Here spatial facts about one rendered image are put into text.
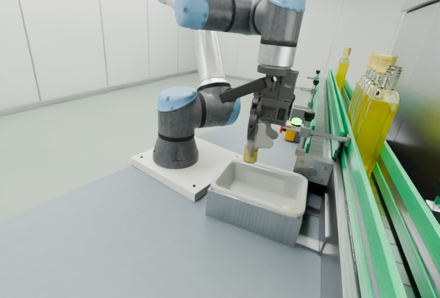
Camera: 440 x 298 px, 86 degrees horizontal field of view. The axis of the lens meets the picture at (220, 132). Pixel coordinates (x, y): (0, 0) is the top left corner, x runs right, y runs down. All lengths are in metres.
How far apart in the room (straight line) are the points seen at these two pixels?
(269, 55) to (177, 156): 0.41
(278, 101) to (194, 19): 0.23
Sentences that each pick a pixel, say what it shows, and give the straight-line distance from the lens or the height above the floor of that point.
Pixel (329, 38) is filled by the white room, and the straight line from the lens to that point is 6.59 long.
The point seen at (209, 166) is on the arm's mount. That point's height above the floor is 0.78.
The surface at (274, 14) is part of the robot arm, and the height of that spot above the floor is 1.22.
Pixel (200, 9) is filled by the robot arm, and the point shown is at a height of 1.21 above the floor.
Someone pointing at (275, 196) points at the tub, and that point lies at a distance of 0.70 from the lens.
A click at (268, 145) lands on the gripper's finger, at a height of 0.95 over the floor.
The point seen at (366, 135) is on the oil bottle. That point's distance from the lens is 0.67.
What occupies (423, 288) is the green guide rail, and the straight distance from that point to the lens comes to 0.45.
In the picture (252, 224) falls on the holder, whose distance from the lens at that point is 0.59.
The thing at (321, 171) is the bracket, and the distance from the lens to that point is 0.70.
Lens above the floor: 1.18
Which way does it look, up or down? 23 degrees down
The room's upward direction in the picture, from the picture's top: 6 degrees clockwise
